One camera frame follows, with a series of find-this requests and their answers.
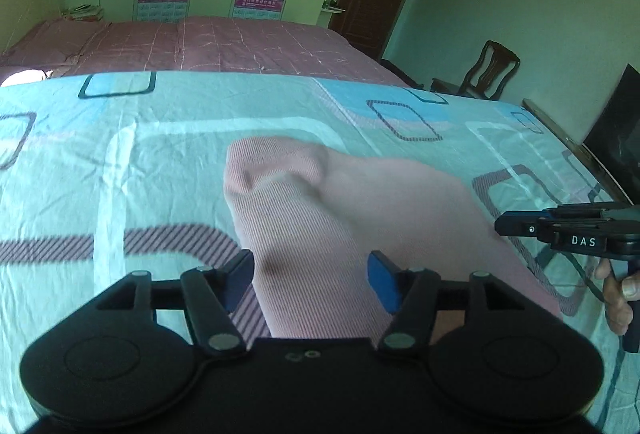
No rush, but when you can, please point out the person's right hand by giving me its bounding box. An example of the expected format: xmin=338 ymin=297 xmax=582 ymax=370
xmin=594 ymin=259 xmax=640 ymax=336

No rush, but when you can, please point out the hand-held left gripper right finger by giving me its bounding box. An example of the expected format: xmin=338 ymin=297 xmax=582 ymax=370
xmin=366 ymin=250 xmax=551 ymax=361

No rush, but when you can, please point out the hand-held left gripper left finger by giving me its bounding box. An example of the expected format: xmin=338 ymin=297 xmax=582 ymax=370
xmin=95 ymin=249 xmax=256 ymax=361

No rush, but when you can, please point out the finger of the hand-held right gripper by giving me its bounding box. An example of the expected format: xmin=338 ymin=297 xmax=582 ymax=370
xmin=494 ymin=210 xmax=548 ymax=240

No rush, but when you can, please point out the pink checked bedsheet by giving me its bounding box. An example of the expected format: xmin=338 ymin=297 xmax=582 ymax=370
xmin=0 ymin=16 xmax=416 ymax=88

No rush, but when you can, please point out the stack of books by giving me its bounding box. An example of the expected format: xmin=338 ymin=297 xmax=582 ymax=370
xmin=60 ymin=4 xmax=108 ymax=21

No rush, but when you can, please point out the black television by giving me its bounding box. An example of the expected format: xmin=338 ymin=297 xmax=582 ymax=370
xmin=582 ymin=63 xmax=640 ymax=205

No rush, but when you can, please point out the pale blue printed bedsheet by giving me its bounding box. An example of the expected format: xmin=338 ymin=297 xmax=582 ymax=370
xmin=0 ymin=70 xmax=640 ymax=434

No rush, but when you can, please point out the dark wooden chair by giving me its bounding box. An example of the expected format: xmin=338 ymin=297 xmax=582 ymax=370
xmin=430 ymin=40 xmax=521 ymax=101

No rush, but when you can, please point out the pink knit garment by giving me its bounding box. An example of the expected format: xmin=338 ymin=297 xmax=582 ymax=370
xmin=222 ymin=135 xmax=563 ymax=340

